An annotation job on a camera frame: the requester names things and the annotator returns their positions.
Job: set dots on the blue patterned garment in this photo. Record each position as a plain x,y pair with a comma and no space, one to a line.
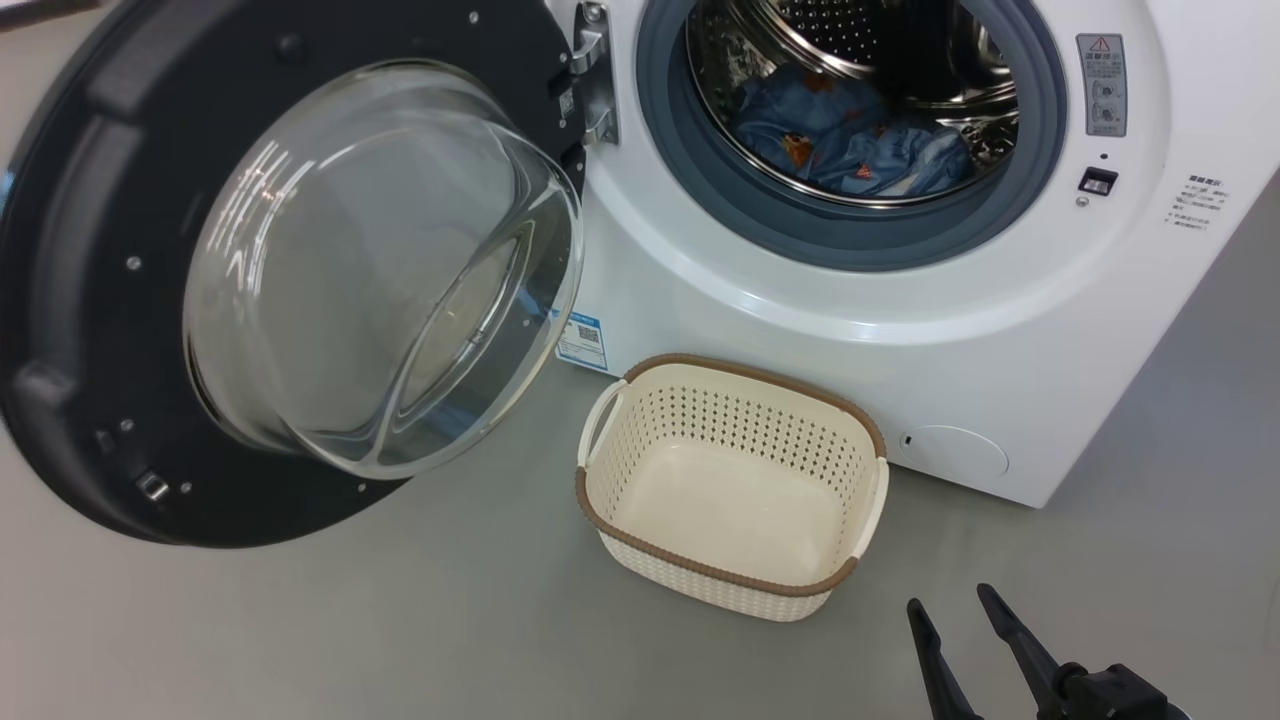
850,140

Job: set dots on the cream perforated laundry basket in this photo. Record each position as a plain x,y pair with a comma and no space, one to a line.
730,500

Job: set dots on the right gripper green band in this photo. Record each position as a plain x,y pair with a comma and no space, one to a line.
1110,695

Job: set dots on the black glass washing machine door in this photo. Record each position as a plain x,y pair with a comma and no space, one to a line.
100,300

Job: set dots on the round filter cover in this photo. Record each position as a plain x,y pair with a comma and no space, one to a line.
955,452

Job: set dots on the grey rubber door gasket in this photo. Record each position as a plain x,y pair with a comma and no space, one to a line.
850,240

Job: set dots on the stainless steel drum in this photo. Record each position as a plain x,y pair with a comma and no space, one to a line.
960,60

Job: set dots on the metal door hinge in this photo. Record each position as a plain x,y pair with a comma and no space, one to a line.
595,80

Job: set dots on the blue energy label sticker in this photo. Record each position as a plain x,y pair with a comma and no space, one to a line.
582,342

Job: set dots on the white washing machine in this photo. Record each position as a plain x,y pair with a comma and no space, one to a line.
950,360

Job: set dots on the grey warning label sticker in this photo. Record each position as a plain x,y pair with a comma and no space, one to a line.
1101,85

